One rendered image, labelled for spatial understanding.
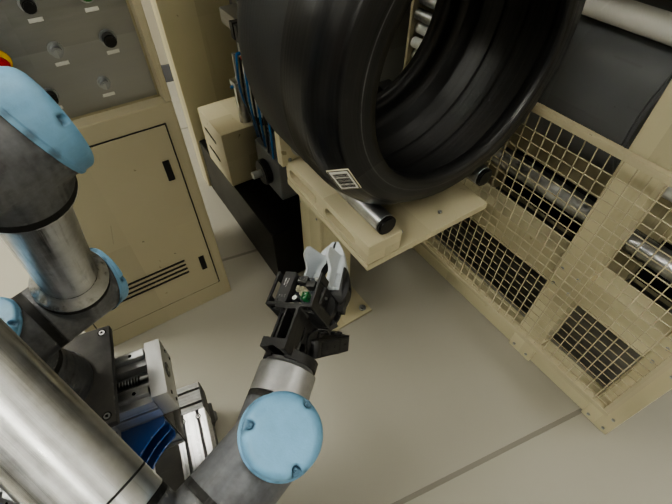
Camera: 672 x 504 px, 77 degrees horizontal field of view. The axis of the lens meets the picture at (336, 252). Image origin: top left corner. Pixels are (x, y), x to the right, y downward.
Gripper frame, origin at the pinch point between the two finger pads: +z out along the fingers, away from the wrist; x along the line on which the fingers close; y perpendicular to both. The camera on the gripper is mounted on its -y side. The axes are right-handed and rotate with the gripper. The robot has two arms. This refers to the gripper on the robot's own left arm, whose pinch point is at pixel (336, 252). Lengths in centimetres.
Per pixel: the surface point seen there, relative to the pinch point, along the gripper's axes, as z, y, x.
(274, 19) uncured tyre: 18.9, 28.4, 3.7
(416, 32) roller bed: 84, -9, 3
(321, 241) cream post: 40, -48, 37
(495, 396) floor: 19, -115, -13
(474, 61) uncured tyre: 61, -8, -15
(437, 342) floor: 36, -109, 9
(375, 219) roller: 16.8, -11.7, 0.9
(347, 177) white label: 11.7, 4.8, -0.5
